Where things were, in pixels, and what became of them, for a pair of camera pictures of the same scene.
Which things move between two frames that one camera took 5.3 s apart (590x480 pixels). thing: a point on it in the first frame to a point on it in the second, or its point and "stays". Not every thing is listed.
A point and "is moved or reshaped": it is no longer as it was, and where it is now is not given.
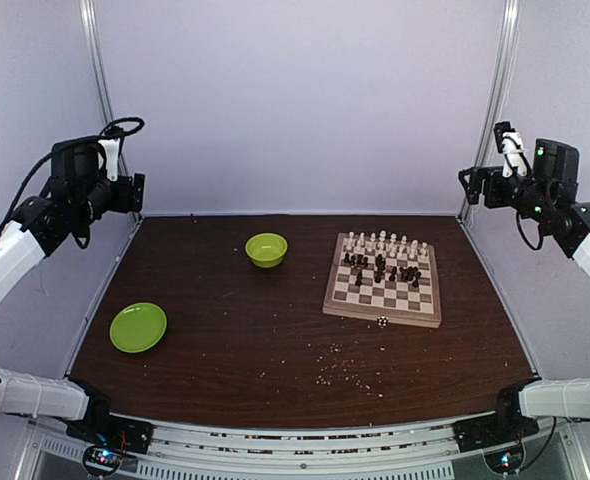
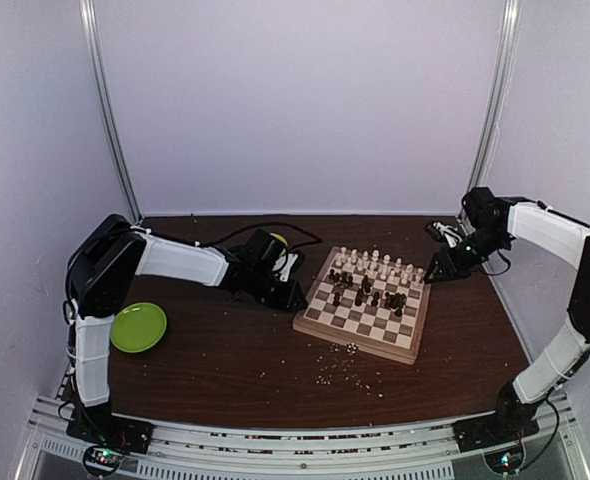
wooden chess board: (374, 276) is moved or reshaped
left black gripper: (130, 196) to (290, 298)
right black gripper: (491, 173) to (449, 267)
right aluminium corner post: (498, 90) stays
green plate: (138, 327) stays
